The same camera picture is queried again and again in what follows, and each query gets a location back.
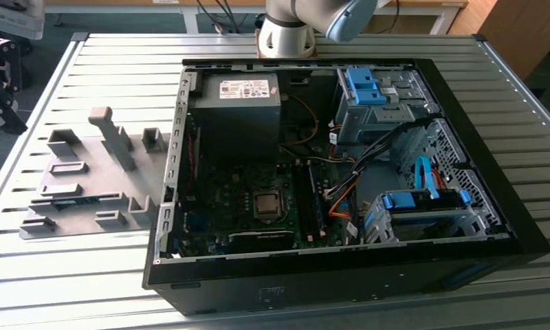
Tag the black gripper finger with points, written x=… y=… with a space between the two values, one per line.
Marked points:
x=7 y=68

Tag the green RAM stick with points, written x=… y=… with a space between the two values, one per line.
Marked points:
x=80 y=202
x=321 y=220

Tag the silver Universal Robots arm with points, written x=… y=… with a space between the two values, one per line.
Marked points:
x=284 y=38

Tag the grey plastic parts rack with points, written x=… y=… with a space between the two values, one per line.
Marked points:
x=92 y=178

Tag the grey power supply unit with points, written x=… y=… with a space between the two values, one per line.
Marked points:
x=239 y=117

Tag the green motherboard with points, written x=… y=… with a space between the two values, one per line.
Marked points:
x=220 y=206

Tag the black CPU socket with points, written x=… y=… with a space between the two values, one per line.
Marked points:
x=268 y=189

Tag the silver CPU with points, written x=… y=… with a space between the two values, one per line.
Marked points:
x=267 y=203

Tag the black graphics card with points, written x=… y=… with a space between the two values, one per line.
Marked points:
x=261 y=240

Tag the blue plastic drive latch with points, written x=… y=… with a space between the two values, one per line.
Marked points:
x=371 y=98
x=360 y=77

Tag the grey metal drive cage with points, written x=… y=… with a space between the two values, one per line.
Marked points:
x=371 y=120

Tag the grey metal disk bay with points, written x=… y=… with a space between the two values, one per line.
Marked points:
x=380 y=223

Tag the hard disk in blue carrier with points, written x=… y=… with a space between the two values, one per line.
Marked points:
x=401 y=199

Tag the black open PC case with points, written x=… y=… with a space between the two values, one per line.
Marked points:
x=348 y=282

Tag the brown wooden cabinet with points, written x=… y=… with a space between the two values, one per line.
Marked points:
x=523 y=34

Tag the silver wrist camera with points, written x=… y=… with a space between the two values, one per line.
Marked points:
x=17 y=24

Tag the white frame wooden desk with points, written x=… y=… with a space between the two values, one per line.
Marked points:
x=445 y=20

